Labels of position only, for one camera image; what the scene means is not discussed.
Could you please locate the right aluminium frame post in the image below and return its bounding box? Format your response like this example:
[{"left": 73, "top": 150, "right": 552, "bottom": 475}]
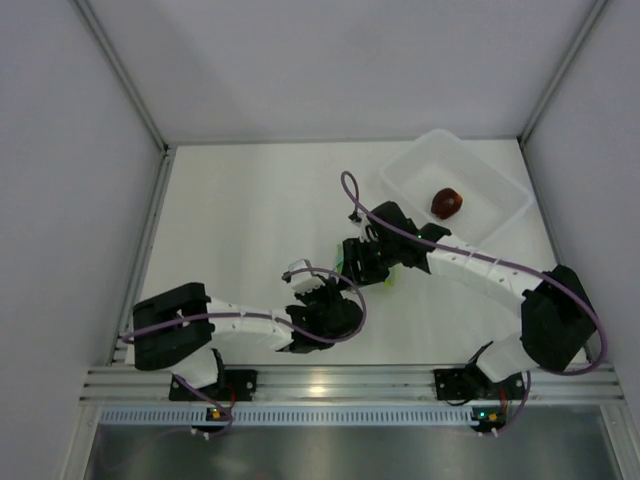
[{"left": 517, "top": 0, "right": 611, "bottom": 147}]

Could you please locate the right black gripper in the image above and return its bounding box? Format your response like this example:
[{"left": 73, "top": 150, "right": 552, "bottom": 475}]
[{"left": 341, "top": 235, "right": 401, "bottom": 291}]

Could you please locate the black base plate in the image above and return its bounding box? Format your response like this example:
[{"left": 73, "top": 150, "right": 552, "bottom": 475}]
[
  {"left": 433, "top": 366, "right": 526, "bottom": 404},
  {"left": 168, "top": 369, "right": 258, "bottom": 402}
]

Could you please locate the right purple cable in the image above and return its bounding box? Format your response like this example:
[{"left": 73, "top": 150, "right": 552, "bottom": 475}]
[{"left": 340, "top": 170, "right": 609, "bottom": 429}]

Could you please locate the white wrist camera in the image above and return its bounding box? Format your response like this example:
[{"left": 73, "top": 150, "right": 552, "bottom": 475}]
[
  {"left": 282, "top": 259, "right": 324, "bottom": 294},
  {"left": 348, "top": 211, "right": 370, "bottom": 242}
]

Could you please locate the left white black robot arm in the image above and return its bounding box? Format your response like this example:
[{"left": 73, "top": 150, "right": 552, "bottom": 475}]
[{"left": 121, "top": 267, "right": 367, "bottom": 400}]

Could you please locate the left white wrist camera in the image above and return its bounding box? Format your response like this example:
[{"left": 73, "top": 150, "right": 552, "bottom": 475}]
[{"left": 282, "top": 259, "right": 324, "bottom": 294}]

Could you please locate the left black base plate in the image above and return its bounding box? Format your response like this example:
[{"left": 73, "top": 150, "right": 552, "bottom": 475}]
[{"left": 168, "top": 369, "right": 258, "bottom": 402}]

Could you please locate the white slotted cable duct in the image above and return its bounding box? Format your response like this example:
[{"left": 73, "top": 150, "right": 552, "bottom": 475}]
[{"left": 100, "top": 405, "right": 503, "bottom": 427}]

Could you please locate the clear zip top bag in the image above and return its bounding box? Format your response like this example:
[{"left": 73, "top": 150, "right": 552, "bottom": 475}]
[{"left": 334, "top": 238, "right": 392, "bottom": 287}]

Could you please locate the left aluminium frame post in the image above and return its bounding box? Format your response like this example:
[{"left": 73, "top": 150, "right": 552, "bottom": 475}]
[{"left": 71, "top": 0, "right": 169, "bottom": 154}]

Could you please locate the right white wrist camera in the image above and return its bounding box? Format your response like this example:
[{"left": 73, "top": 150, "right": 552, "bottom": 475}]
[{"left": 348, "top": 211, "right": 370, "bottom": 242}]

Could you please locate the aluminium frame post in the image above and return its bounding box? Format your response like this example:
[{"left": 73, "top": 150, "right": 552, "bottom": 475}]
[
  {"left": 517, "top": 0, "right": 611, "bottom": 147},
  {"left": 71, "top": 0, "right": 169, "bottom": 154}
]

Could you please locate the aluminium mounting rail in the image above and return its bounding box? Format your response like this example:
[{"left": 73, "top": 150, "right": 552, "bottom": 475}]
[{"left": 80, "top": 365, "right": 625, "bottom": 405}]

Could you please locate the red fake apple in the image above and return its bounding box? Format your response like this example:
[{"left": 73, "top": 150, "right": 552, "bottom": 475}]
[{"left": 430, "top": 188, "right": 463, "bottom": 220}]

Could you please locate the purple cable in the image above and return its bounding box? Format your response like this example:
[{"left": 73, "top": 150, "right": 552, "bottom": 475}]
[
  {"left": 120, "top": 267, "right": 369, "bottom": 426},
  {"left": 340, "top": 170, "right": 609, "bottom": 429}
]

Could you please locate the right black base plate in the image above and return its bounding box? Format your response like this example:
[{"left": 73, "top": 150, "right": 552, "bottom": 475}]
[{"left": 433, "top": 366, "right": 526, "bottom": 404}]

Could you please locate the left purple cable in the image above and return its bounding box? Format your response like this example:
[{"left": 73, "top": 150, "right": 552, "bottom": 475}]
[{"left": 120, "top": 267, "right": 369, "bottom": 426}]

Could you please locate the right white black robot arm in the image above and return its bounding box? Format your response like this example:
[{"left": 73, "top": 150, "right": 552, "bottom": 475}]
[{"left": 341, "top": 201, "right": 596, "bottom": 399}]

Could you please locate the clear plastic bin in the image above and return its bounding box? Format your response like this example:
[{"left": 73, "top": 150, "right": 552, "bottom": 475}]
[{"left": 379, "top": 129, "right": 533, "bottom": 247}]

